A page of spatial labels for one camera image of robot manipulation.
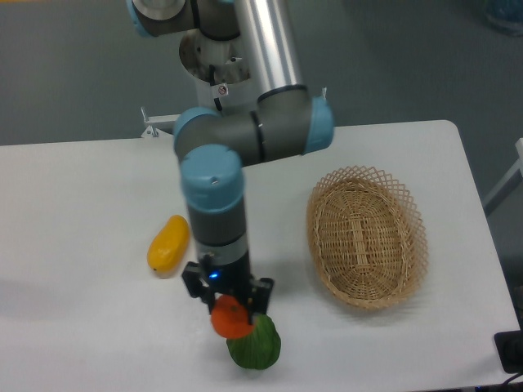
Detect orange fruit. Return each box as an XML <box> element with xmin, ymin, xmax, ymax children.
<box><xmin>210</xmin><ymin>295</ymin><xmax>254</xmax><ymax>340</ymax></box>

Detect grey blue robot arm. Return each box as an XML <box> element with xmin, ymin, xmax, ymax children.
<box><xmin>127</xmin><ymin>1</ymin><xmax>334</xmax><ymax>321</ymax></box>

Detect yellow mango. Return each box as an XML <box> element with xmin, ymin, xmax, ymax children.
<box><xmin>146</xmin><ymin>215</ymin><xmax>190</xmax><ymax>278</ymax></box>

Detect woven wicker basket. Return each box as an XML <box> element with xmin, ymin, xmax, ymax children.
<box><xmin>306</xmin><ymin>166</ymin><xmax>428</xmax><ymax>311</ymax></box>

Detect green bok choy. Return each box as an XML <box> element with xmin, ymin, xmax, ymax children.
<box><xmin>226</xmin><ymin>315</ymin><xmax>282</xmax><ymax>370</ymax></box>

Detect blue object top right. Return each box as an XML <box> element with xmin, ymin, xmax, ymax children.
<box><xmin>484</xmin><ymin>0</ymin><xmax>522</xmax><ymax>36</ymax></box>

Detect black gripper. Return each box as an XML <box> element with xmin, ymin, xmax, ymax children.
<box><xmin>181</xmin><ymin>252</ymin><xmax>274</xmax><ymax>325</ymax></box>

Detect black device at edge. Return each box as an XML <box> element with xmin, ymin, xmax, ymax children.
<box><xmin>494</xmin><ymin>331</ymin><xmax>522</xmax><ymax>374</ymax></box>

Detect white table frame right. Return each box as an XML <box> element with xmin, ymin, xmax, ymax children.
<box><xmin>482</xmin><ymin>138</ymin><xmax>522</xmax><ymax>216</ymax></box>

